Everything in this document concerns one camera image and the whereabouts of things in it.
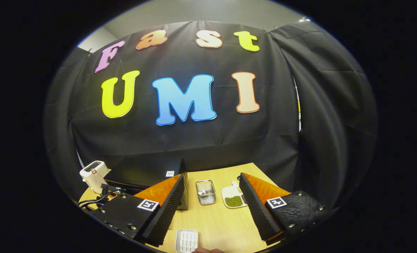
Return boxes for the metal wire basket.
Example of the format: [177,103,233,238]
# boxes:
[195,180,216,206]

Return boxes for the black electric oven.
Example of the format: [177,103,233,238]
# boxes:
[105,156,189,210]

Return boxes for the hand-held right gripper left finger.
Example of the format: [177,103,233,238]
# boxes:
[91,172,188,247]

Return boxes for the white rectangular plate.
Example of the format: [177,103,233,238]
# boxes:
[175,229,199,253]

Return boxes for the white divided bean tray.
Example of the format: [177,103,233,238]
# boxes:
[221,181,248,209]

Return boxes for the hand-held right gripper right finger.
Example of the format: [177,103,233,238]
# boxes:
[239,172,330,246]

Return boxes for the black power cable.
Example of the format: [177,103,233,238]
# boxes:
[78,183,126,211]

